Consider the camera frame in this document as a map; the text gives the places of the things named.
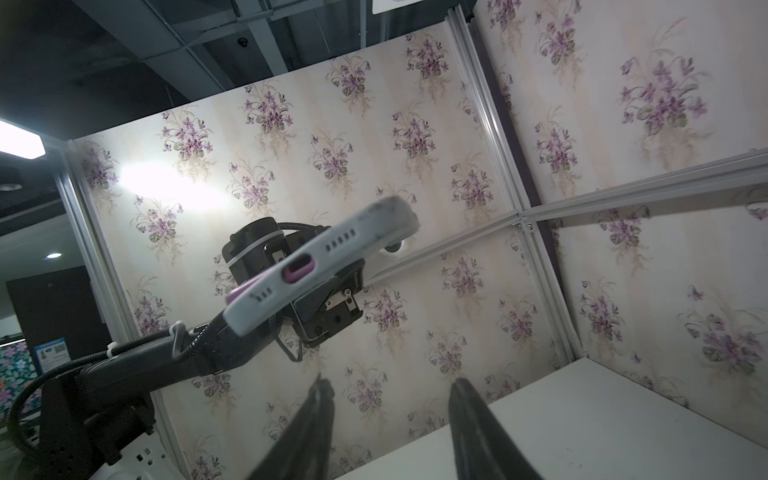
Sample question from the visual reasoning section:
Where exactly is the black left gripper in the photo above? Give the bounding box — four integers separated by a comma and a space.
269, 260, 365, 348

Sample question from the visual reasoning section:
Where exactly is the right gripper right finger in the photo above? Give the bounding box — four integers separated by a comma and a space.
448, 378, 542, 480

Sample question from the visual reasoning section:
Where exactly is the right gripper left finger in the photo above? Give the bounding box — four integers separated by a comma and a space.
247, 376, 335, 479

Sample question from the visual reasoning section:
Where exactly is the black phone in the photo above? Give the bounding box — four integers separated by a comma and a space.
222, 195, 420, 337

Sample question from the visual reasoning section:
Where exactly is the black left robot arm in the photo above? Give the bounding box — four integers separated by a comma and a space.
6, 217, 377, 479

